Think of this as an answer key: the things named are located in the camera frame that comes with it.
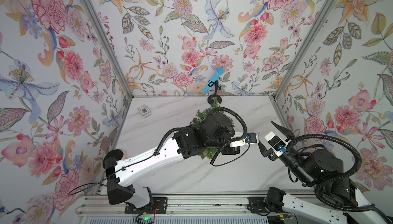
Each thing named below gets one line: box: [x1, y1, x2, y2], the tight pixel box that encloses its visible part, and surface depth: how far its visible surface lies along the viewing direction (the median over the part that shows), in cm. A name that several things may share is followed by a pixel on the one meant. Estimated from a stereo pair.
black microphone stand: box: [207, 80, 223, 105], surface depth 112 cm
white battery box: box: [137, 104, 152, 118], surface depth 112 cm
